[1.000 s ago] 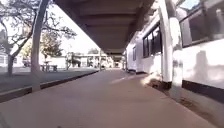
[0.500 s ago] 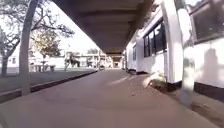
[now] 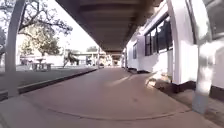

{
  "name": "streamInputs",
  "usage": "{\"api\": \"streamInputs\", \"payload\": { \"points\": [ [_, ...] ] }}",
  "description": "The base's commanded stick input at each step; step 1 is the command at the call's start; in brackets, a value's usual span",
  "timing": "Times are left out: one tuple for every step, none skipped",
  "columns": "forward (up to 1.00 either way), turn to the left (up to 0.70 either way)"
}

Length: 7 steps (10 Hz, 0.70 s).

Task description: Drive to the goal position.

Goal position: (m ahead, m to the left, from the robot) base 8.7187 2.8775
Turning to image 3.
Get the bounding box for grey canopy post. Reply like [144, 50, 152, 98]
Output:
[4, 0, 27, 98]

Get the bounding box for shaded lawn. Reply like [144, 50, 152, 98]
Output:
[0, 66, 98, 92]

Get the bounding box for dark kerb edge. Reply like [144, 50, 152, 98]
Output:
[0, 68, 100, 102]

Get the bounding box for picnic table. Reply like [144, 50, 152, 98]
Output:
[31, 58, 54, 72]

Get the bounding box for white building with dark windows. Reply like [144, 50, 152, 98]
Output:
[123, 0, 224, 103]

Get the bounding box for walkway roof canopy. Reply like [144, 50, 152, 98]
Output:
[54, 0, 165, 54]

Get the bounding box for distant low building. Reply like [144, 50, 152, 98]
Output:
[71, 51, 114, 67]

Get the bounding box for pale concrete walkway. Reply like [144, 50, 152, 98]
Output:
[0, 67, 224, 128]

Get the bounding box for white canopy post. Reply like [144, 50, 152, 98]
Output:
[189, 0, 218, 116]

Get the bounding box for large tree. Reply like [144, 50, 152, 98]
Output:
[0, 0, 74, 57]

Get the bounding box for small tree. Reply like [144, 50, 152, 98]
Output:
[63, 49, 80, 69]

